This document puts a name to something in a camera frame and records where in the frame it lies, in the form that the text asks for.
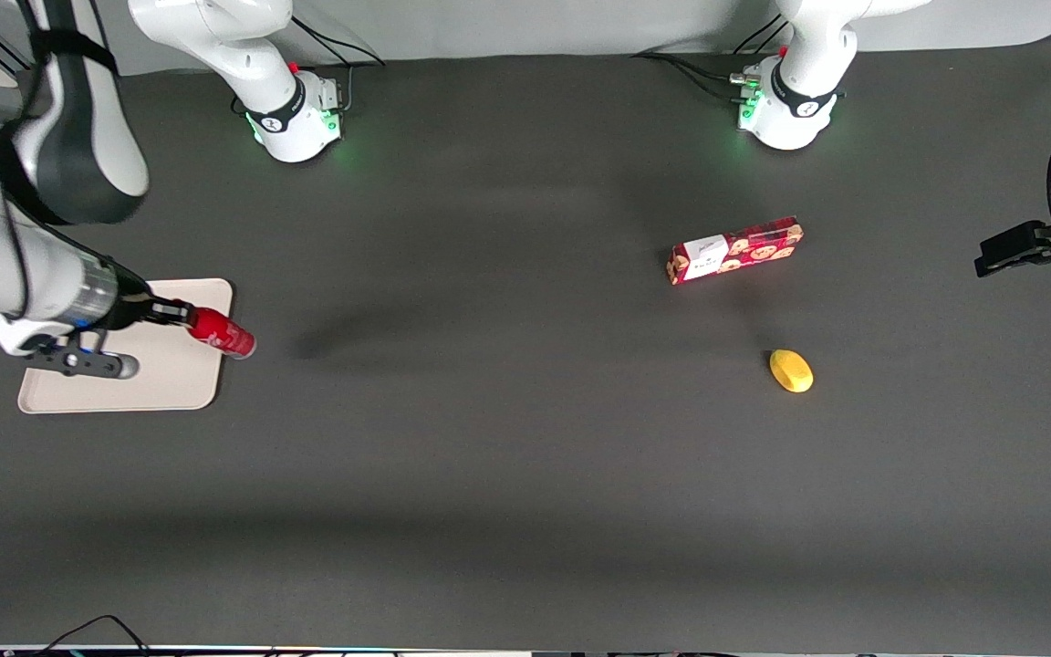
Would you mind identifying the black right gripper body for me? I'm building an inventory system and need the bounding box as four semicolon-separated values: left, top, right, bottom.
106;273;159;332

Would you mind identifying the red coke bottle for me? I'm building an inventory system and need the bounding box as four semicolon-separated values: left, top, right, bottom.
186;308;258;360

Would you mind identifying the beige plastic tray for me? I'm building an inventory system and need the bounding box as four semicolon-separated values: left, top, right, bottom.
17;278;234;415

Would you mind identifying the yellow lemon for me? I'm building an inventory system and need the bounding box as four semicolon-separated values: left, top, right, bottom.
769;349;815;394

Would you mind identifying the red cookie box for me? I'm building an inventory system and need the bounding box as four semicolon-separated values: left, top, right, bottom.
666;215;805;287

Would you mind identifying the dark grey table mat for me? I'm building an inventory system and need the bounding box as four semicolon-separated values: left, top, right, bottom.
0;32;1051;654

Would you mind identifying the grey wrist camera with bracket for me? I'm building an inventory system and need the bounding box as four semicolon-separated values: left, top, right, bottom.
27;332;141;381

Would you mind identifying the thin black cable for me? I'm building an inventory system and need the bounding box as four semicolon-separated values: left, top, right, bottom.
31;614;154;657

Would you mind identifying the black cable at arm base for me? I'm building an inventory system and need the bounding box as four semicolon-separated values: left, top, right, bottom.
631;51;758;104
290;18;388;68

